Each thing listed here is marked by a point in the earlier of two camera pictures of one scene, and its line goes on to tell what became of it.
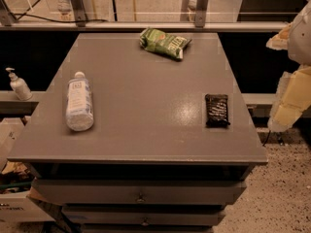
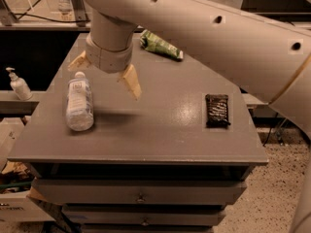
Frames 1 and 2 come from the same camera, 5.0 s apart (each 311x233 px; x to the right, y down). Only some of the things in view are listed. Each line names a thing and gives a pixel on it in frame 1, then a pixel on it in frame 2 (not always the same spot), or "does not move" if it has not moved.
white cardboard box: x=16 y=207 does not move
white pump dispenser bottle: x=19 y=85 does not move
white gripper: x=301 y=39 to x=108 y=59
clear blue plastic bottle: x=80 y=111 does not move
